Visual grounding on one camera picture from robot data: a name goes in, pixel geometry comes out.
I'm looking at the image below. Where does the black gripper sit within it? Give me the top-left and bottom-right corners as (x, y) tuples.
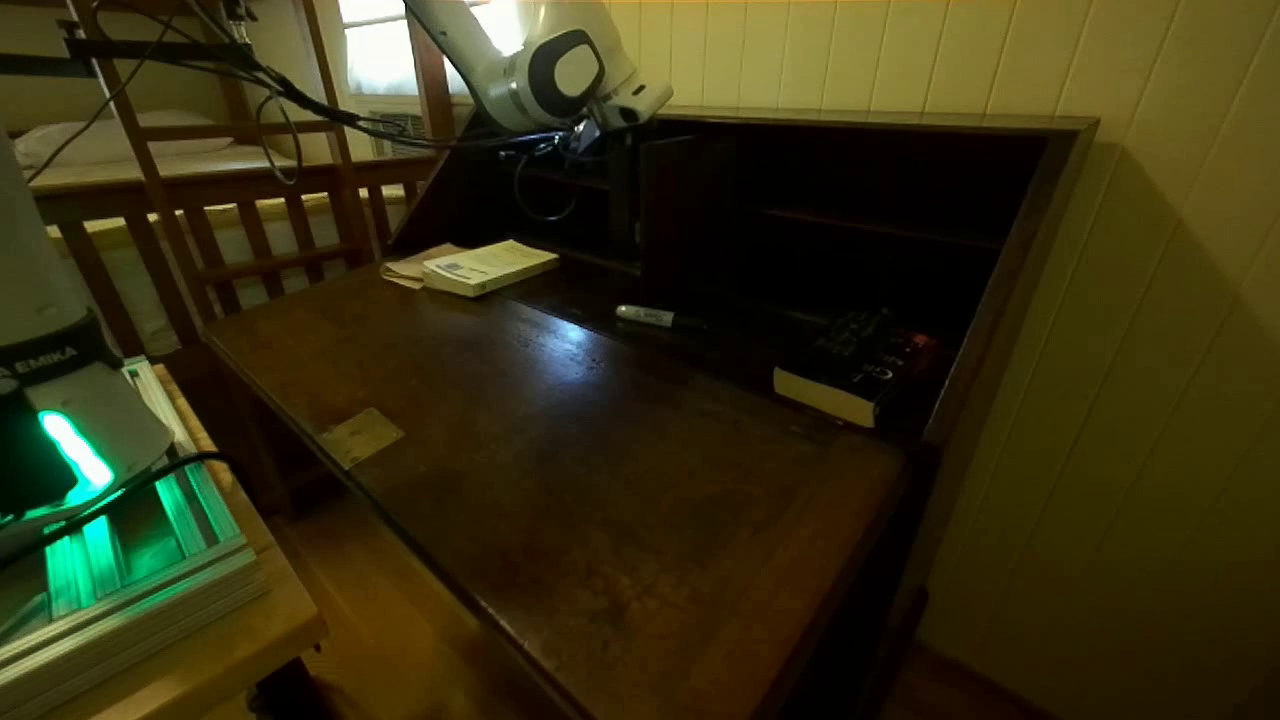
(508, 115), (612, 188)

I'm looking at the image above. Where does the black marker with grey label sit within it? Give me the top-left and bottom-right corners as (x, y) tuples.
(612, 301), (678, 336)

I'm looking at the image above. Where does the white notebook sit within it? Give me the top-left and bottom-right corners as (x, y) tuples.
(417, 235), (562, 302)

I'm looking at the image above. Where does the cream paper sheet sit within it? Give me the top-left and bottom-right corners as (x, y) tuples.
(379, 239), (464, 291)

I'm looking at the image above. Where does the bright window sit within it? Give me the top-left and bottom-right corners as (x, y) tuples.
(330, 0), (531, 102)

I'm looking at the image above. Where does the dark wooden secretary desk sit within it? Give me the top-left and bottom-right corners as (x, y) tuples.
(196, 102), (1105, 720)

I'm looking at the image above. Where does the brass plate on desk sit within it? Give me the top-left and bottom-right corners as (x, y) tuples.
(310, 405), (406, 473)

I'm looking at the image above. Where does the black remote control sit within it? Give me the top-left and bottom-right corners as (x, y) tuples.
(811, 302), (939, 391)

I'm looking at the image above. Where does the light wooden stand table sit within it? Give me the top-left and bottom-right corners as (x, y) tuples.
(0, 357), (330, 720)

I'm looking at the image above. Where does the green lit control box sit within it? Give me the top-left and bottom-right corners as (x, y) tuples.
(0, 352), (265, 720)

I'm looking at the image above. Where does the black cable bundle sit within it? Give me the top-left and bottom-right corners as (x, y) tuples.
(0, 0), (442, 182)

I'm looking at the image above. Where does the wooden ladder frame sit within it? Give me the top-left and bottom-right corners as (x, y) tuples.
(65, 0), (372, 336)

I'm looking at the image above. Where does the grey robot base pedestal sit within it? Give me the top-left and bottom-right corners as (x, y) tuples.
(0, 132), (127, 391)

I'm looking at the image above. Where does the thin black cable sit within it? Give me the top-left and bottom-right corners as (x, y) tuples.
(0, 447), (226, 566)

